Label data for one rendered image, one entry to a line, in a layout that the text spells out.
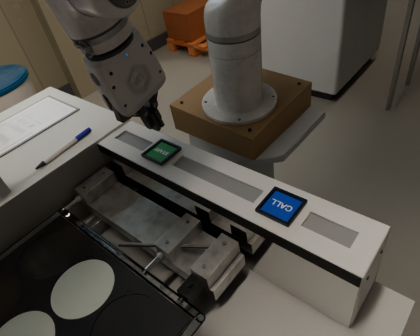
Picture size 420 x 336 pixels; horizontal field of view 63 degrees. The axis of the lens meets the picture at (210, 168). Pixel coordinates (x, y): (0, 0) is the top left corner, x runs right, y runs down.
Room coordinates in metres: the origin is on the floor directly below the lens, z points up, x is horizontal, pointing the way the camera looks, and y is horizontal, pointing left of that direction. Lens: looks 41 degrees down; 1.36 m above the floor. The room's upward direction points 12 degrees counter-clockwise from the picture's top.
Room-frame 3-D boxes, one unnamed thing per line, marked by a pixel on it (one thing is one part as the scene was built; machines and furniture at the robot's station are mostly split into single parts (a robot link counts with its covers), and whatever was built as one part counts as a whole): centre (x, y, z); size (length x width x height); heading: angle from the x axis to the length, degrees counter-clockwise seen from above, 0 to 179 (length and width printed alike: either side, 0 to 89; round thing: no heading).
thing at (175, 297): (0.36, 0.18, 0.90); 0.38 x 0.01 x 0.01; 43
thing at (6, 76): (2.14, 1.24, 0.28); 0.46 x 0.46 x 0.56
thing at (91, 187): (0.55, 0.24, 0.89); 0.08 x 0.03 x 0.03; 133
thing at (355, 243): (0.43, 0.00, 0.89); 0.55 x 0.09 x 0.14; 43
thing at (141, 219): (0.43, 0.13, 0.87); 0.36 x 0.08 x 0.03; 43
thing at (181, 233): (0.37, 0.07, 0.89); 0.08 x 0.03 x 0.03; 133
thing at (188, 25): (3.54, -0.44, 0.19); 1.05 x 0.72 x 0.38; 132
